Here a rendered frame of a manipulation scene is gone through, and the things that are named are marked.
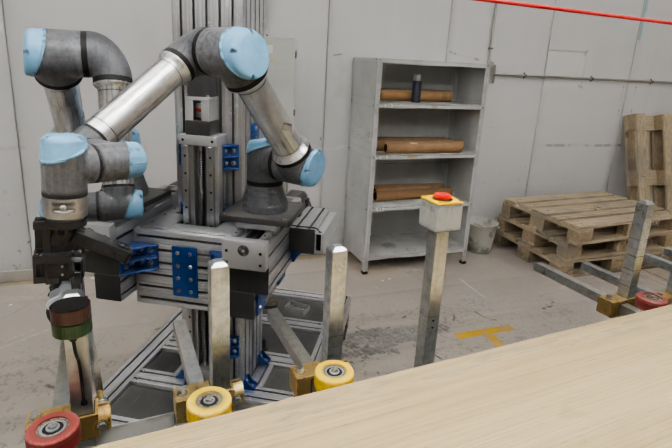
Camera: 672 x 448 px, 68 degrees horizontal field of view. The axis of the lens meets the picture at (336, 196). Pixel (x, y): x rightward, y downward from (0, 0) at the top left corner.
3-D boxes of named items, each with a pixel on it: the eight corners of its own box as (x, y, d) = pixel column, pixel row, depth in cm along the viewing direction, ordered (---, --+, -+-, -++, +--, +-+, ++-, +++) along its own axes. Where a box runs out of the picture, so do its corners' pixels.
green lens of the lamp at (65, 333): (53, 324, 83) (52, 312, 83) (93, 318, 86) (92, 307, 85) (50, 343, 78) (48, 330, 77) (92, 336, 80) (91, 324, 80)
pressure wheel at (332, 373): (307, 424, 100) (309, 375, 97) (320, 400, 108) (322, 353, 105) (344, 434, 98) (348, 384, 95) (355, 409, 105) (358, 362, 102)
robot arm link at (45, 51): (104, 172, 164) (86, 55, 120) (52, 174, 159) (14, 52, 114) (103, 142, 170) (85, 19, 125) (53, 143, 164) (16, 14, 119)
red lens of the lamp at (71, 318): (52, 311, 83) (50, 299, 82) (92, 305, 85) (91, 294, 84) (48, 329, 77) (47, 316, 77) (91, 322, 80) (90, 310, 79)
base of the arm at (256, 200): (250, 200, 169) (250, 171, 167) (293, 204, 167) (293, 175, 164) (233, 212, 155) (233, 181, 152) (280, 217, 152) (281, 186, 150)
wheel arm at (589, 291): (532, 272, 179) (534, 261, 178) (539, 271, 181) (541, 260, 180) (648, 331, 141) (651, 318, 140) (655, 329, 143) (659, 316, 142)
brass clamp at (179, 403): (173, 406, 102) (172, 385, 100) (238, 391, 107) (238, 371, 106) (177, 426, 96) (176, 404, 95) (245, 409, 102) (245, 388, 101)
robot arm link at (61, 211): (88, 190, 96) (86, 201, 88) (89, 212, 97) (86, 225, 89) (44, 190, 93) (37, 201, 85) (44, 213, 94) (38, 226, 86)
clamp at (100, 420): (31, 435, 91) (28, 412, 89) (111, 417, 96) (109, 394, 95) (27, 457, 86) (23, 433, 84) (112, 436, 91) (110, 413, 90)
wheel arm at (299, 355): (266, 321, 138) (266, 307, 137) (277, 319, 140) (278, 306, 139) (328, 424, 100) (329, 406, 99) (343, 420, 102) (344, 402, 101)
